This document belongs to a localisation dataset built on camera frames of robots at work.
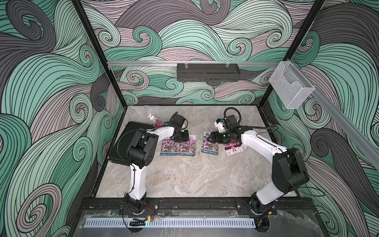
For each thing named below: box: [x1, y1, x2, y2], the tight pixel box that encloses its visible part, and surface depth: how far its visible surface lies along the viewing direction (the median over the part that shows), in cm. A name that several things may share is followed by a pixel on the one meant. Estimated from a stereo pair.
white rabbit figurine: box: [148, 113, 158, 125], surface depth 106 cm
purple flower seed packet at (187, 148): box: [178, 134, 196, 158], surface depth 97 cm
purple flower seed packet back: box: [201, 130, 220, 156], surface depth 97 cm
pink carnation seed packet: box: [224, 140, 244, 157], surface depth 95 cm
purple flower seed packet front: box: [159, 138, 179, 156], surface depth 97 cm
